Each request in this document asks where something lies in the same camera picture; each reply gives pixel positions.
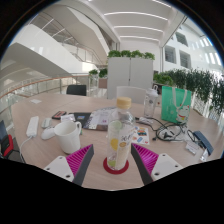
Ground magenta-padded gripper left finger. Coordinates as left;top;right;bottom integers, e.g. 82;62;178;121
43;143;95;187

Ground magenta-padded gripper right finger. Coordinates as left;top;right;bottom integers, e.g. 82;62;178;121
130;143;184;186

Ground clear yellow-capped drink bottle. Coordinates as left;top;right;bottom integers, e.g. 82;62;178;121
106;96;136;172

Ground white mug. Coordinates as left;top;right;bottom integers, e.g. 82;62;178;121
53;120;83;155

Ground colourful sticker sheet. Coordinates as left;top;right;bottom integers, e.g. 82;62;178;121
131;125;151;146

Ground white packet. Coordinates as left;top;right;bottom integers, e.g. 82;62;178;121
184;139;201;156

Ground white computer mouse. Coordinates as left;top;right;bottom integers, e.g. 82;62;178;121
40;126;57;141

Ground flat round red coaster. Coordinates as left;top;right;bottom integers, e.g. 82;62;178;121
102;157;130;175

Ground small grey oval device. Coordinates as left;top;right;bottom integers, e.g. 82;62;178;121
40;117;53;130

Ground white card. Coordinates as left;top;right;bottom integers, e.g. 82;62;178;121
60;113;76;123

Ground black folder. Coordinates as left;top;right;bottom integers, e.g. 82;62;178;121
66;112;93;130

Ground small red black box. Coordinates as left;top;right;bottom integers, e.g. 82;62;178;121
51;110;68;121

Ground printed brochure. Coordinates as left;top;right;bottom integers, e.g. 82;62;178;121
83;107;118;132

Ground red black chair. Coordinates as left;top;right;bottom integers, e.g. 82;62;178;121
0;119;16;159

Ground clear shaker bottle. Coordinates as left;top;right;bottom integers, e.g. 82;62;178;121
143;85;160;118

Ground green tote bag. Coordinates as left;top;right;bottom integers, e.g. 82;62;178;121
161;85;193;125

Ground dark planter with plants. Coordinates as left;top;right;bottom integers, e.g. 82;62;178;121
153;72;175;95

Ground row of tall green plants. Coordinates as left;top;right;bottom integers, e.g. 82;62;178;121
166;68;224;117

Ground white cabinet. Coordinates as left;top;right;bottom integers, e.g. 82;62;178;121
106;56;155;100

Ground brown planter with plants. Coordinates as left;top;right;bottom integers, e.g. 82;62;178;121
88;68;108;89

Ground green plants on cabinet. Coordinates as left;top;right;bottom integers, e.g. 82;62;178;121
106;49;156;61

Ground ceiling light strips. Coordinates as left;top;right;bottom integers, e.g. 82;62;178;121
103;0;169;43

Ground black cables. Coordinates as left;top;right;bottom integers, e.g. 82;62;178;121
134;116;201;144

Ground white power cable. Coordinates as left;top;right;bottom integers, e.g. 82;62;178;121
19;135;34;153

